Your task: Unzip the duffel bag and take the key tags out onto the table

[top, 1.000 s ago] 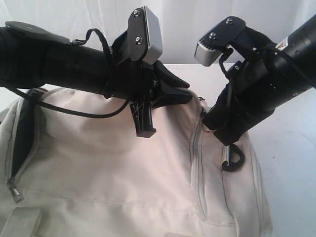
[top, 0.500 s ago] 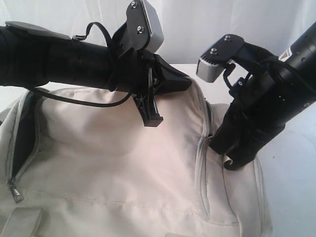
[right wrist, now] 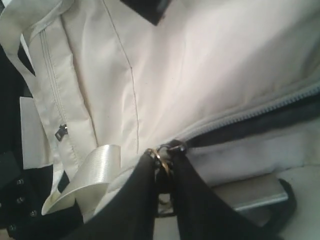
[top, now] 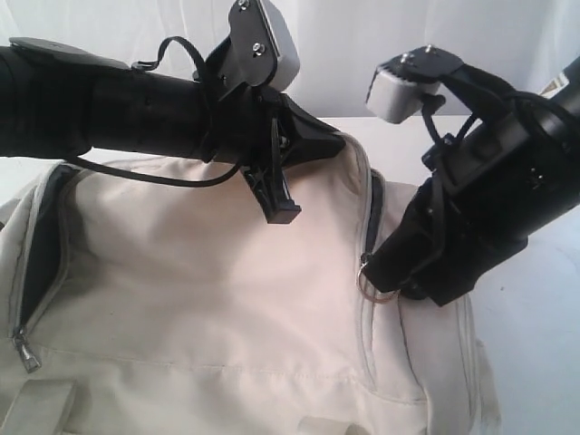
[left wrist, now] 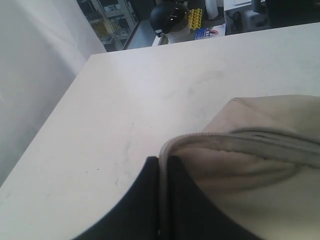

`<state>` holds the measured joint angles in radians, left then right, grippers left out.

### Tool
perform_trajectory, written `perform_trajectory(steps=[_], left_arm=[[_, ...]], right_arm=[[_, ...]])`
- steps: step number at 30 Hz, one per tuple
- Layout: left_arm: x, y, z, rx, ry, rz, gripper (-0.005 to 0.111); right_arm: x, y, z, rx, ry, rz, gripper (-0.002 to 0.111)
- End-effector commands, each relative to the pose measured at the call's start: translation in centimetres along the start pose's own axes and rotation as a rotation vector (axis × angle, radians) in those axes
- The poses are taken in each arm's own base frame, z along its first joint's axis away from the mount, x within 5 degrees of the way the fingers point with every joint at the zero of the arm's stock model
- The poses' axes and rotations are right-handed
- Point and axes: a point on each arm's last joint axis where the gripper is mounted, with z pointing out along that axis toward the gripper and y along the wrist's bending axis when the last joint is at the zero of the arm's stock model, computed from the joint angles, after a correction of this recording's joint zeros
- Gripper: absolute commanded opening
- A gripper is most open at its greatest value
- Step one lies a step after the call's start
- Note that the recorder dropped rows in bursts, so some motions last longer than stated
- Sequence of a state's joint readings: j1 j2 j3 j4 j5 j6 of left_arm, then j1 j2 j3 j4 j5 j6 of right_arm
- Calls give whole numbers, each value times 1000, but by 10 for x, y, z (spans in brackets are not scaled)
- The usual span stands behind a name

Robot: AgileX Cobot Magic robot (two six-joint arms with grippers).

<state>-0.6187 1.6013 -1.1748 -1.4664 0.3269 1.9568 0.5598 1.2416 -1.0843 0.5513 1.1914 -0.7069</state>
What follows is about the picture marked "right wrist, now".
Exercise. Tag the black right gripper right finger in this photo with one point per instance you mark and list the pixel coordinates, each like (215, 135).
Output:
(201, 214)

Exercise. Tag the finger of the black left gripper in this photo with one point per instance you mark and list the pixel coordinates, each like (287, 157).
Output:
(151, 10)

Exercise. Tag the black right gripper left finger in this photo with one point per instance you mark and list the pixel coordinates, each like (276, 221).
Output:
(130, 215)

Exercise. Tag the cream canvas duffel bag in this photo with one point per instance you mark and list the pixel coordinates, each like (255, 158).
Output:
(239, 59)

